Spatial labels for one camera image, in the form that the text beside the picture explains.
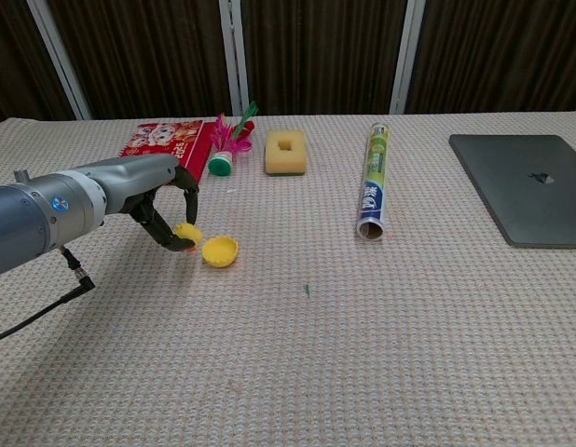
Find yellow round cap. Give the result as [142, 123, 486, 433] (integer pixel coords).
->
[201, 235, 240, 269]

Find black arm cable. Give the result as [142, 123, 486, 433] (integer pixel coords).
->
[0, 246, 97, 345]

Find pink green feather shuttlecock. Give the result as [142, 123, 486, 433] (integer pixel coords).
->
[207, 101, 259, 178]

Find red spiral desk calendar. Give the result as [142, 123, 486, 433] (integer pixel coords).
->
[118, 119, 214, 185]

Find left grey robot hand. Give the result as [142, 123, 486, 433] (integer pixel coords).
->
[99, 153, 200, 255]

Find white metal frame post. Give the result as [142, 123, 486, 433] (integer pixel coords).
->
[25, 0, 92, 121]
[217, 0, 251, 116]
[389, 0, 428, 115]

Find black pleated curtain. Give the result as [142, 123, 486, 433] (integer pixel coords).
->
[0, 0, 576, 128]

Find cling film roll box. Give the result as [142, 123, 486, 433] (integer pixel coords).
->
[356, 122, 391, 241]

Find grey closed laptop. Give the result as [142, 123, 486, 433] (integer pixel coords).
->
[448, 133, 576, 250]

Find beige woven tablecloth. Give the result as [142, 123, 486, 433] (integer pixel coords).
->
[0, 110, 576, 447]

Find small yellow duck toy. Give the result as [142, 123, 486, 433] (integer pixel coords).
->
[171, 222, 205, 253]

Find yellow sponge with square hole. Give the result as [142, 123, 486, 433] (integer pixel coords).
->
[264, 129, 309, 177]

